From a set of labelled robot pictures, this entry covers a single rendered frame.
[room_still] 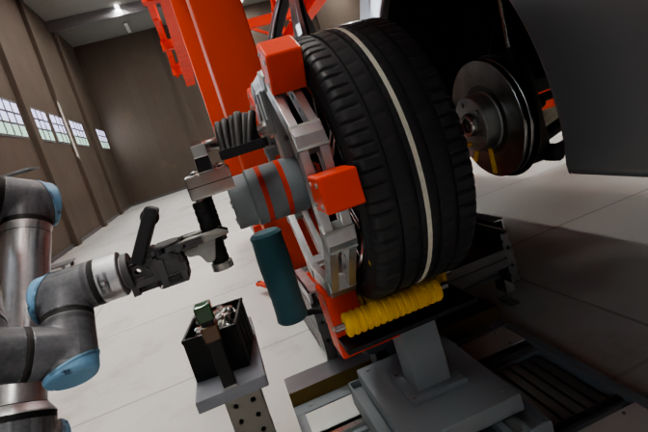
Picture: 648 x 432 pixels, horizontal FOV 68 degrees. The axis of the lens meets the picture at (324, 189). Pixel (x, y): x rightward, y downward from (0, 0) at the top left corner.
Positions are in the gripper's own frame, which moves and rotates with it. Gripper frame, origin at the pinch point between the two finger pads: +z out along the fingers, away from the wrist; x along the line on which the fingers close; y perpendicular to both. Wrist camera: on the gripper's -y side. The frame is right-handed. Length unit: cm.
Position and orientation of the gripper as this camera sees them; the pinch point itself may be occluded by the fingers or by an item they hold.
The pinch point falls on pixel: (220, 228)
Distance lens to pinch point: 100.9
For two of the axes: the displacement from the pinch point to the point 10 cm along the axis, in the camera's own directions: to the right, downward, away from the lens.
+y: 2.9, 9.5, 1.4
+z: 9.3, -3.1, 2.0
